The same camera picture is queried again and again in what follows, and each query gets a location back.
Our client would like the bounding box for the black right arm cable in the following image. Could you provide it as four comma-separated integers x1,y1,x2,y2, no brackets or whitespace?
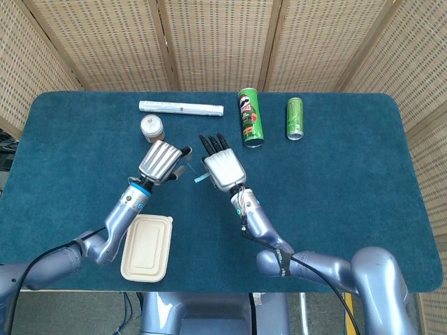
240,226,360,335

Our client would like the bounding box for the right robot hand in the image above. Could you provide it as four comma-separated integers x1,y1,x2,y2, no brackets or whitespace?
198,133,247,192

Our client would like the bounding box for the green Pringles can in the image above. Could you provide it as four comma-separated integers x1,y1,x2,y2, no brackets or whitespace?
237,87,265,149

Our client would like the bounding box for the woven bamboo folding screen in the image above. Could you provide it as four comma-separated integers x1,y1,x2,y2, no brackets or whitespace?
0,0,447,335

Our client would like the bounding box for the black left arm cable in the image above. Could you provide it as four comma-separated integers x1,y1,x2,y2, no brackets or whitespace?
2,226,108,335

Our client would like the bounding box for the blue table mat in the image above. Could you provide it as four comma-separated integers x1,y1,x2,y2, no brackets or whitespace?
0,91,444,293

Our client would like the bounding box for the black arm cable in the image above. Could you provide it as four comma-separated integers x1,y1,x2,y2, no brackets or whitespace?
2,226,108,335
240,226,360,335

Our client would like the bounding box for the white lidded spice jar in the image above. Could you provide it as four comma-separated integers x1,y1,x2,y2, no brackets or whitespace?
140,114,165,144

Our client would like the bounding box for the blue-grey robot torso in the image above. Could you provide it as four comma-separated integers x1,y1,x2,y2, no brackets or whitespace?
139,292,291,335

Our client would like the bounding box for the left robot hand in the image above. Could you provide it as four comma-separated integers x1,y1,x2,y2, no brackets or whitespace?
138,140,193,186

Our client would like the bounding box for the green drink can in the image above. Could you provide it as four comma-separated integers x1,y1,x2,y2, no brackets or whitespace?
286,97,305,142

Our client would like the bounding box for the beige lidded food container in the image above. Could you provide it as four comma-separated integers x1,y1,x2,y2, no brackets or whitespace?
120,214,174,283

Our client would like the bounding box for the white long tube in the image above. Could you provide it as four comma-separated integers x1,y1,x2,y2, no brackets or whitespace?
138,100,225,118

